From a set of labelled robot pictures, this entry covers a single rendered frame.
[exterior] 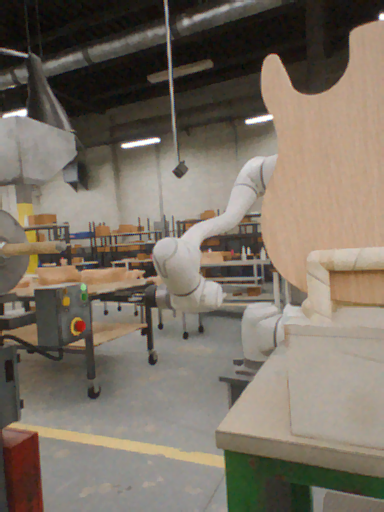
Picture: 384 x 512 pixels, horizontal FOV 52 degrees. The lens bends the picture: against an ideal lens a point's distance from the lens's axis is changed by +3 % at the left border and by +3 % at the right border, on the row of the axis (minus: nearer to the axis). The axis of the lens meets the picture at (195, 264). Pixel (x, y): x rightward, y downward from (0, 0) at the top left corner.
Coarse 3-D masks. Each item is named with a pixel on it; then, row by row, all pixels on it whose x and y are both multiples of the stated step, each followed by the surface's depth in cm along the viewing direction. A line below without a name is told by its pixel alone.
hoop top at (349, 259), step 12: (312, 252) 58; (324, 252) 57; (336, 252) 57; (348, 252) 56; (360, 252) 55; (372, 252) 55; (324, 264) 57; (336, 264) 56; (348, 264) 56; (360, 264) 55; (372, 264) 55
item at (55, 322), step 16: (48, 288) 128; (48, 304) 128; (80, 304) 136; (48, 320) 129; (64, 320) 129; (0, 336) 133; (48, 336) 129; (64, 336) 129; (80, 336) 136; (48, 352) 134
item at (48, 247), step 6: (6, 246) 106; (12, 246) 105; (18, 246) 104; (24, 246) 103; (30, 246) 102; (36, 246) 101; (42, 246) 100; (48, 246) 99; (54, 246) 99; (6, 252) 105; (12, 252) 105; (18, 252) 104; (24, 252) 103; (30, 252) 103; (36, 252) 102; (42, 252) 101; (48, 252) 101; (54, 252) 100
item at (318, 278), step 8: (312, 264) 58; (312, 272) 58; (320, 272) 57; (328, 272) 58; (312, 280) 58; (320, 280) 57; (328, 280) 58; (312, 288) 58; (320, 288) 58; (328, 288) 58; (312, 296) 58; (320, 296) 58; (328, 296) 58; (312, 304) 58; (320, 304) 58; (328, 304) 58; (320, 312) 58; (328, 312) 58; (312, 320) 59; (320, 320) 58; (328, 320) 58
